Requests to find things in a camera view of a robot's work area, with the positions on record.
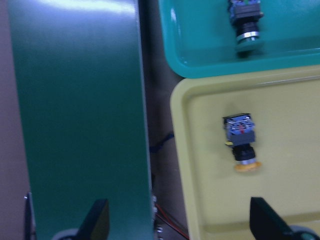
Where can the yellow plastic tray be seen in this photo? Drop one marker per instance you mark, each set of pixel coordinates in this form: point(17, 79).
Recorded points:
point(285, 107)

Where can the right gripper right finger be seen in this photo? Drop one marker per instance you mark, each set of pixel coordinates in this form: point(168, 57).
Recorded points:
point(265, 223)

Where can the green plastic tray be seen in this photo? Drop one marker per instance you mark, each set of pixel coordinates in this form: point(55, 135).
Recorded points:
point(200, 40)

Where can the green push button switch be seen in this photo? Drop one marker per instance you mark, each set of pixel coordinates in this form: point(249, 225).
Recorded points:
point(244, 16)

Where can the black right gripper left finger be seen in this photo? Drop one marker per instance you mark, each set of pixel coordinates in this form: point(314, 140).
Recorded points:
point(96, 224)

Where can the green conveyor belt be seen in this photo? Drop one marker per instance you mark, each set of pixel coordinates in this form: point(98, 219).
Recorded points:
point(79, 73)

